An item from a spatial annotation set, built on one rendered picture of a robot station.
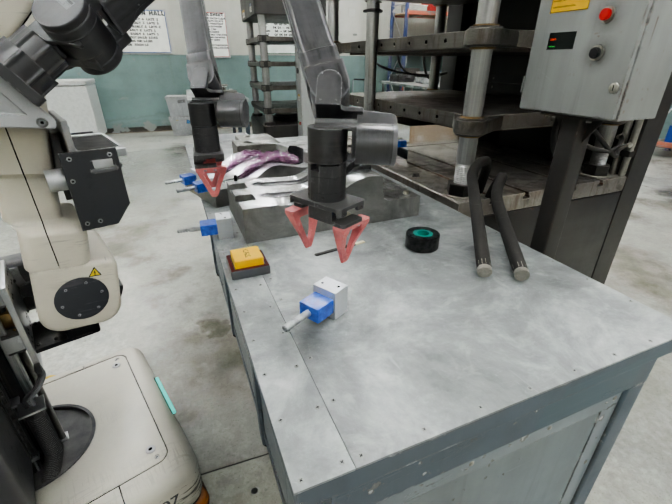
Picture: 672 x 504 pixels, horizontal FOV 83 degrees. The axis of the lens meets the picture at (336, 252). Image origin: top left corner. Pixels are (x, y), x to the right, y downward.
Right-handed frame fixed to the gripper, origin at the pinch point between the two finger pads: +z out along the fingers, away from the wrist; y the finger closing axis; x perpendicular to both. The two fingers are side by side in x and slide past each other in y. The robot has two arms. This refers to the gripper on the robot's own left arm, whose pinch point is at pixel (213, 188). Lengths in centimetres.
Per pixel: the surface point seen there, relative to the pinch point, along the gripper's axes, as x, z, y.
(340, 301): -17.3, 9.4, -42.8
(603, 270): -167, 58, 9
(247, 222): -6.5, 7.0, -7.2
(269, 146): -28, 7, 80
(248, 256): -4.6, 8.9, -21.5
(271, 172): -19.4, 4.8, 28.5
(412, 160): -85, 11, 51
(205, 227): 3.2, 9.0, -2.2
